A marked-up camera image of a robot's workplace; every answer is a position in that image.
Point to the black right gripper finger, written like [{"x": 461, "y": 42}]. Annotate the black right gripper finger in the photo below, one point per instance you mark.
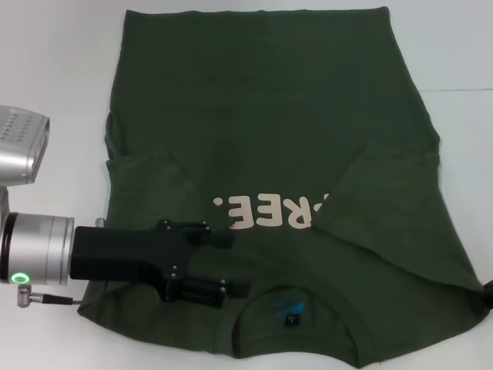
[{"x": 489, "y": 294}]

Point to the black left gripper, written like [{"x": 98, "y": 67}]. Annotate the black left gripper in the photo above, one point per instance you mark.
[{"x": 123, "y": 254}]

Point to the dark green printed t-shirt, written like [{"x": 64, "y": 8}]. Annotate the dark green printed t-shirt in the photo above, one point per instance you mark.
[{"x": 269, "y": 115}]

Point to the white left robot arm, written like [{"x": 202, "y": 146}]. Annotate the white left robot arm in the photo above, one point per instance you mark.
[{"x": 38, "y": 246}]

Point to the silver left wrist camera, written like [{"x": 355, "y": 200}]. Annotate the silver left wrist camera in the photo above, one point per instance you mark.
[{"x": 23, "y": 154}]

